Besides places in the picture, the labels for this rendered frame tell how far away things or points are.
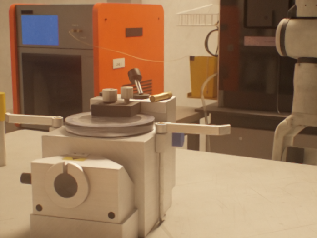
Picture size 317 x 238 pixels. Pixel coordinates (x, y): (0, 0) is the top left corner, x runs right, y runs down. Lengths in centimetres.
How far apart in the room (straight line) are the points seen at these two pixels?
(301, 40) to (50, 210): 78
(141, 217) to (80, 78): 134
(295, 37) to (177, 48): 244
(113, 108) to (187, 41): 300
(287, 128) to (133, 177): 73
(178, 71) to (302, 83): 243
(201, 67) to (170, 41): 133
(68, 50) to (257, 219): 135
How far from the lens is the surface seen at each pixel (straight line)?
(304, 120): 120
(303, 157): 118
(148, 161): 52
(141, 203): 52
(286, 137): 124
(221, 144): 220
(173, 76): 362
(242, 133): 216
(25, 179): 52
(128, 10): 192
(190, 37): 355
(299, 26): 120
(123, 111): 57
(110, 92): 58
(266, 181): 72
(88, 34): 181
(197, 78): 231
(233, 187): 69
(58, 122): 58
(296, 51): 120
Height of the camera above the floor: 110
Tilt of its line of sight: 10 degrees down
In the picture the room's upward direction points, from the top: straight up
